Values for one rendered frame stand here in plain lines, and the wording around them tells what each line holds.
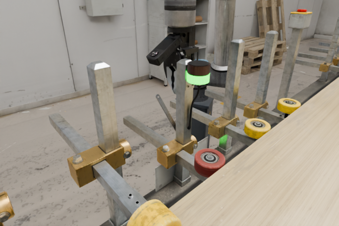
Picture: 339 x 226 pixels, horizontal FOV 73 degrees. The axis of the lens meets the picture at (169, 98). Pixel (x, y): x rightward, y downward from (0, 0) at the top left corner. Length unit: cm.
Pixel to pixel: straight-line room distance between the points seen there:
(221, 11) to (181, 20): 72
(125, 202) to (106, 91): 21
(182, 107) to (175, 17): 25
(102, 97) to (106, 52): 291
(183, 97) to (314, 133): 43
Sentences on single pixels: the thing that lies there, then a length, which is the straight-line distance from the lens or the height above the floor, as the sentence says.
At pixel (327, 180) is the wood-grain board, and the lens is 67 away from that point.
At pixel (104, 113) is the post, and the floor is 107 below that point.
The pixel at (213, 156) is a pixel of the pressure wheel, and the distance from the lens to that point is 64.
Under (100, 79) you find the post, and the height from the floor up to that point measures 114.
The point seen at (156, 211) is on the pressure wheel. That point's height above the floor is 98.
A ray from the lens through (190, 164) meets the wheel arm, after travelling 67.
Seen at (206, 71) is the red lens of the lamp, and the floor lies 112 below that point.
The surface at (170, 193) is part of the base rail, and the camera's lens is 81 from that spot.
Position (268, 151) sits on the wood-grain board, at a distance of 70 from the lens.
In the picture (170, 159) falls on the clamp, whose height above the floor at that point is 85.
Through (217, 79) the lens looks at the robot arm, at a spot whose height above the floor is 78.
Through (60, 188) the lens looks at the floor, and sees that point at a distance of 196.
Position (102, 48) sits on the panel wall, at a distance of 335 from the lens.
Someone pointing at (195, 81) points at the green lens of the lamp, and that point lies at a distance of 58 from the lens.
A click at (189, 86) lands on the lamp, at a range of 64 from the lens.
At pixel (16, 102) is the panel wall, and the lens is 327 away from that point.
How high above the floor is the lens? 130
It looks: 25 degrees down
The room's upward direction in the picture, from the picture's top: straight up
